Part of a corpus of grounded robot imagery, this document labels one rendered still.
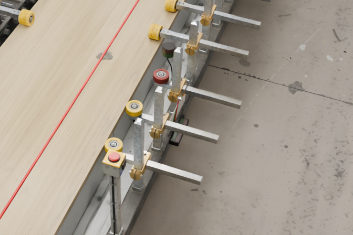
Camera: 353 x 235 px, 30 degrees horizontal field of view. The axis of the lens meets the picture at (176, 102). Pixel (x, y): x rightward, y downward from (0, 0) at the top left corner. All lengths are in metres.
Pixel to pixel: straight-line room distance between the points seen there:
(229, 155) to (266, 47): 1.06
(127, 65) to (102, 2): 0.52
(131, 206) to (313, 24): 2.63
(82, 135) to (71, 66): 0.45
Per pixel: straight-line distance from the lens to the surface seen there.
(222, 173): 4.01
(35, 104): 3.14
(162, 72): 3.26
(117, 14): 3.60
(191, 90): 3.24
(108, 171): 2.51
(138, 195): 3.02
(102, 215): 3.06
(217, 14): 3.54
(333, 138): 4.34
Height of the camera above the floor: 3.17
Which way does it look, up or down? 46 degrees down
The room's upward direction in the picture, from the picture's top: 4 degrees clockwise
